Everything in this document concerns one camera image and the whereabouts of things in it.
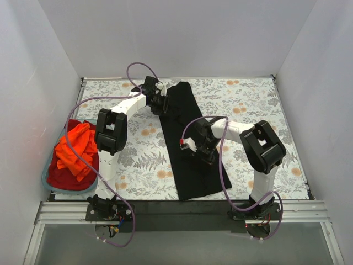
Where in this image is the black t shirt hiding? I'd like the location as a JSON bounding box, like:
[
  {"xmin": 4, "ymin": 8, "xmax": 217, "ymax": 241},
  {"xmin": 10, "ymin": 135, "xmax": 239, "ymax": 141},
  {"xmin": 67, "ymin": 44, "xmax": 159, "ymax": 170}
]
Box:
[{"xmin": 160, "ymin": 82, "xmax": 222, "ymax": 200}]

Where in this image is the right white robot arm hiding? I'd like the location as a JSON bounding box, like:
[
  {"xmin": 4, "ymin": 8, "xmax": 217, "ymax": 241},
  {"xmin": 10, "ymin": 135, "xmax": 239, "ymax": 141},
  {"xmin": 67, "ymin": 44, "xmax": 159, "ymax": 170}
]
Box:
[{"xmin": 179, "ymin": 116, "xmax": 286, "ymax": 220}]

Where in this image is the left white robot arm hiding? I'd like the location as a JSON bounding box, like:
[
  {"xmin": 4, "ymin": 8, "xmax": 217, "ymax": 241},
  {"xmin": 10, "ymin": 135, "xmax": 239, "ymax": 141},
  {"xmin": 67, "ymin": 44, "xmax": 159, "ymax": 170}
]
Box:
[{"xmin": 88, "ymin": 76, "xmax": 169, "ymax": 221}]

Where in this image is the floral table mat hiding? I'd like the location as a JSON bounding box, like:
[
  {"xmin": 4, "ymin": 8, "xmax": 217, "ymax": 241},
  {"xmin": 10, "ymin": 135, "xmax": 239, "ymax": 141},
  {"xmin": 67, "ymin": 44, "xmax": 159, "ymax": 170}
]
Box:
[{"xmin": 74, "ymin": 78, "xmax": 309, "ymax": 200}]

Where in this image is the orange t shirt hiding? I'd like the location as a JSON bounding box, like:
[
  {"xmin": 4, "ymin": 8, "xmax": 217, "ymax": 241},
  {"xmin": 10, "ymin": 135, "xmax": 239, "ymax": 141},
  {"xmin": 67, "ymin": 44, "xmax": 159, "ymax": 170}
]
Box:
[{"xmin": 55, "ymin": 120, "xmax": 99, "ymax": 183}]

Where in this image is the teal plastic basket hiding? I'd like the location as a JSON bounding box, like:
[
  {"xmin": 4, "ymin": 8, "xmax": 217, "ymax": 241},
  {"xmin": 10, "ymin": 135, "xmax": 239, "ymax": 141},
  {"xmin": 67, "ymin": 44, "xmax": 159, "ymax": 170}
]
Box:
[{"xmin": 41, "ymin": 119, "xmax": 100, "ymax": 195}]

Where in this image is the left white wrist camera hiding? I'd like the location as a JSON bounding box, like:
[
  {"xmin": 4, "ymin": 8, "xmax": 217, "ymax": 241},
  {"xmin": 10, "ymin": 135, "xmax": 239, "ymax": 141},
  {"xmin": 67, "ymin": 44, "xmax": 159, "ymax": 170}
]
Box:
[{"xmin": 156, "ymin": 82, "xmax": 167, "ymax": 97}]

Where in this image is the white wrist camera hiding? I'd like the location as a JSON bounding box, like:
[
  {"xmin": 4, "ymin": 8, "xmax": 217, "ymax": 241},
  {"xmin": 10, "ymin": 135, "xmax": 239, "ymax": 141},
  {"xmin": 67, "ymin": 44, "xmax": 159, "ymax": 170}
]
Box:
[
  {"xmin": 179, "ymin": 138, "xmax": 197, "ymax": 152},
  {"xmin": 156, "ymin": 82, "xmax": 167, "ymax": 97}
]

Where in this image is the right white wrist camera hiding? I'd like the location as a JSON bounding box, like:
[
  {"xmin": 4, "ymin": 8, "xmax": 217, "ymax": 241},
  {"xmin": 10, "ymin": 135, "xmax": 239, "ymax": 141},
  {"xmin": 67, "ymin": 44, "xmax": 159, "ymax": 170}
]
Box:
[{"xmin": 179, "ymin": 138, "xmax": 197, "ymax": 152}]

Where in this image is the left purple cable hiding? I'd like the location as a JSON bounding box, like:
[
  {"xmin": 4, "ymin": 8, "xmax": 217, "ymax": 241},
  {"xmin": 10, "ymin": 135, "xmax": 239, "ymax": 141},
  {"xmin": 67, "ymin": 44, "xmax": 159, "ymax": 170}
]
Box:
[{"xmin": 65, "ymin": 62, "xmax": 161, "ymax": 248}]

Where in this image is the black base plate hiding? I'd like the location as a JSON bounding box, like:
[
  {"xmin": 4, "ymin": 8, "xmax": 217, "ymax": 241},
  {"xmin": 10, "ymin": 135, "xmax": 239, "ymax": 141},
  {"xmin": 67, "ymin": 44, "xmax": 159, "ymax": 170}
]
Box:
[{"xmin": 85, "ymin": 200, "xmax": 281, "ymax": 237}]

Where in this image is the aluminium rail frame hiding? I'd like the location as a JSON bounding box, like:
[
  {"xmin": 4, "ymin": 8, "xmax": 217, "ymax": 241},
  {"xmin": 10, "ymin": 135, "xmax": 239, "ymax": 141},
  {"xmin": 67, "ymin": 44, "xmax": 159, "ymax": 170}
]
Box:
[{"xmin": 25, "ymin": 200, "xmax": 344, "ymax": 264}]

